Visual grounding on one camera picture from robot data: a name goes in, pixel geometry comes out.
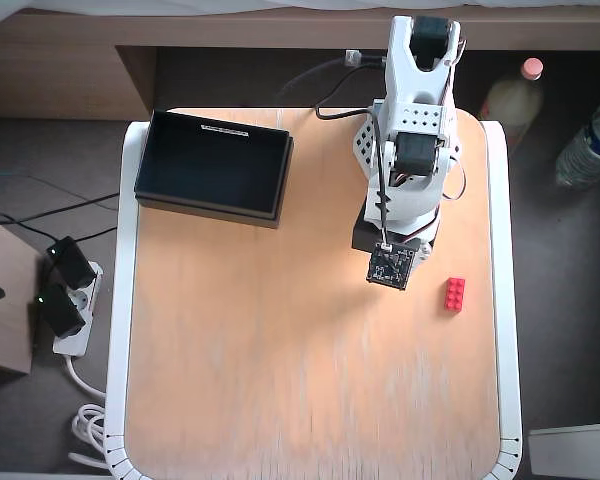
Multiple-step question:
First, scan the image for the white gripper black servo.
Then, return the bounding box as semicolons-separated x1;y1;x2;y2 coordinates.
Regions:
352;204;439;271

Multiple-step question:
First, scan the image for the red lego block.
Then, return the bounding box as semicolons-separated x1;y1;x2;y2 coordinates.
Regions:
442;276;467;314

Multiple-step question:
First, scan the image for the black cardboard box bin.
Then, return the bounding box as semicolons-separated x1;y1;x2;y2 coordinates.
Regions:
133;109;295;230

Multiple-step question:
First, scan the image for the yellow bottle pink cap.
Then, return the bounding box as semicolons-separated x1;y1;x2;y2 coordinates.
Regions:
479;57;546;151

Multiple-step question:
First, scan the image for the clear plastic water bottle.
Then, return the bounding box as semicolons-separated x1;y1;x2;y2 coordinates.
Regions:
554;97;600;189

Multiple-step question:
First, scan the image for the white power strip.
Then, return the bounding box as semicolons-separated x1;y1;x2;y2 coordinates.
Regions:
52;259;104;357

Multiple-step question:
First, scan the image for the black power adapter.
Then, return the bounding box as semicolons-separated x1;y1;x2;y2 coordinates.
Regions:
33;283;87;337
44;236;96;290

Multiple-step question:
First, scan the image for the white box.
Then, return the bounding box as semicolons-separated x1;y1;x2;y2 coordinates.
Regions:
527;422;600;479

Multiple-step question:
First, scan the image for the brown cardboard box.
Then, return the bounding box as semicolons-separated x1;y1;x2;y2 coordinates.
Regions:
0;209;44;376

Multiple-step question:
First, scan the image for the black camera circuit board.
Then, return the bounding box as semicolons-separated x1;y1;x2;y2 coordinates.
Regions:
366;241;417;292

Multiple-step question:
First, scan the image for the black camera cable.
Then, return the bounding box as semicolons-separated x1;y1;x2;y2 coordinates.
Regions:
313;102;392;247

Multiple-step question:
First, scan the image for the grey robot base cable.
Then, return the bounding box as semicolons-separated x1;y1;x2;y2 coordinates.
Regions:
277;49;387;100

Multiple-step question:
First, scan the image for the white table frame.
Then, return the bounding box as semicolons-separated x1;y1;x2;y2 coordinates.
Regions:
103;119;524;480

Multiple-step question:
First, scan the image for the black floor cable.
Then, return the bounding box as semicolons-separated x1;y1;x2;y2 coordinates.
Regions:
0;192;120;247
74;225;120;244

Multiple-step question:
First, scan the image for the white power strip cable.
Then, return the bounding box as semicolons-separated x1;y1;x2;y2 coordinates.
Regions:
64;352;109;469

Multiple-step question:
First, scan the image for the brown wooden bed frame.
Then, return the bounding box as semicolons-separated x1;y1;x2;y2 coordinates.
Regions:
0;9;600;121

